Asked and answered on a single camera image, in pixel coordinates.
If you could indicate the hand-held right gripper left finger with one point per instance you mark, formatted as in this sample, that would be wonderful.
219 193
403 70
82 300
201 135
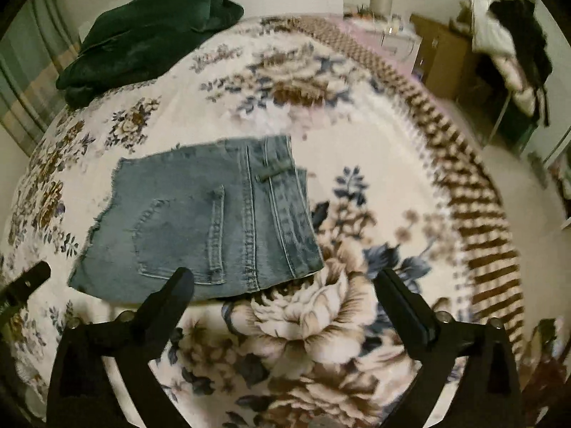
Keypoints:
176 292

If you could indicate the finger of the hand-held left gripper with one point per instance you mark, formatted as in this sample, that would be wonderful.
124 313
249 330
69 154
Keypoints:
27 280

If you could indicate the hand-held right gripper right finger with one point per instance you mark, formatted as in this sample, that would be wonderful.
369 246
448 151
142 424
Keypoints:
403 296

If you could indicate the blue denim pants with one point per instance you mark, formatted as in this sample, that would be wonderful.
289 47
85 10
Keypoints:
209 227

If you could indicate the floral printed blanket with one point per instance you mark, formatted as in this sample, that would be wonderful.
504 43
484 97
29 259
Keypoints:
312 178

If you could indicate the striped curtain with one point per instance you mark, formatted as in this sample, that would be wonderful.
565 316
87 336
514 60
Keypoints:
31 62

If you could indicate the brown wooden dresser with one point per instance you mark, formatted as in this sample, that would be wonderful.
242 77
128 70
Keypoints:
446 60

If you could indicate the dark green velvet cloth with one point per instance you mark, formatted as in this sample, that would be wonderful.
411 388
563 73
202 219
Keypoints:
142 40

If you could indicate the white bedside cabinet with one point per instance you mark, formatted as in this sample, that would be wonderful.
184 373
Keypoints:
397 38

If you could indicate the chair with piled clothes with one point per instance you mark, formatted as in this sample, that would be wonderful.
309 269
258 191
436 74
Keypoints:
513 53

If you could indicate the white cylindrical lamp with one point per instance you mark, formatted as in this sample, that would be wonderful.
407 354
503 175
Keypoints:
382 1

